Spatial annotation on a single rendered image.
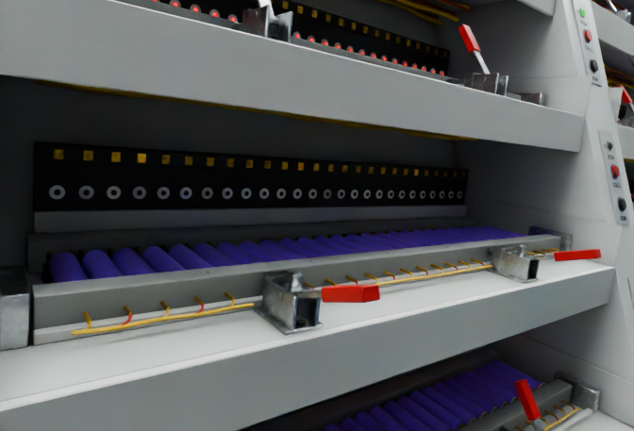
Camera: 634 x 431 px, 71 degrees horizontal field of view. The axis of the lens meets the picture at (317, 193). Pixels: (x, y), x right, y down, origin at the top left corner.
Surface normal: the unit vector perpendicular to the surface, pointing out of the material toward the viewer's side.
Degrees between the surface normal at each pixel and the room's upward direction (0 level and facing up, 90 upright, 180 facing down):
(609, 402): 90
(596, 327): 90
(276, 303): 90
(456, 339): 109
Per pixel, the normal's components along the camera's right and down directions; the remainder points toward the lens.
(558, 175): -0.81, 0.00
